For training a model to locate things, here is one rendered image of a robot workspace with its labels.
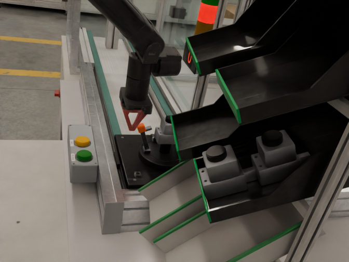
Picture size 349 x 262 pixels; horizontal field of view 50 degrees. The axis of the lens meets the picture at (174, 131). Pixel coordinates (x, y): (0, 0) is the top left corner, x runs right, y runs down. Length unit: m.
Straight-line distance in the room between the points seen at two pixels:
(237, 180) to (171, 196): 0.29
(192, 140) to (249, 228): 0.19
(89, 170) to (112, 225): 0.17
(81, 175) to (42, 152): 0.24
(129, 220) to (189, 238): 0.25
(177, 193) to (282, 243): 0.29
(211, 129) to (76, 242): 0.43
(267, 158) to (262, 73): 0.13
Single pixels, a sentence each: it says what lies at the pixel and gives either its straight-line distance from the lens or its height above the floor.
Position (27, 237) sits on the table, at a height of 0.86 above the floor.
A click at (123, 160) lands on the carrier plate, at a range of 1.02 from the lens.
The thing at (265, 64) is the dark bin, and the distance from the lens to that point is 0.58.
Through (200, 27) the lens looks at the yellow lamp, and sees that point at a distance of 1.12.
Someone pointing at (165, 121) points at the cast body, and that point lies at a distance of 0.99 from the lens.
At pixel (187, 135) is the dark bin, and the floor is 1.20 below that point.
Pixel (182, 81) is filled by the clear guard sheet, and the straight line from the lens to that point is 1.36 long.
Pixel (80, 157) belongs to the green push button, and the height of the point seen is 0.97.
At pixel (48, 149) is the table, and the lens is 1.25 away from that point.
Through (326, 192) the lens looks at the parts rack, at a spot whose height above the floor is 1.28.
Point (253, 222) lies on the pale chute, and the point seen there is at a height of 1.12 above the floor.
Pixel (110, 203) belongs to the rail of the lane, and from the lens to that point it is 0.90.
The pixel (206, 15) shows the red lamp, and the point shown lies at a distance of 1.11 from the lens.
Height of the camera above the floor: 1.55
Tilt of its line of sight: 29 degrees down
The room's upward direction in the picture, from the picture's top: 12 degrees clockwise
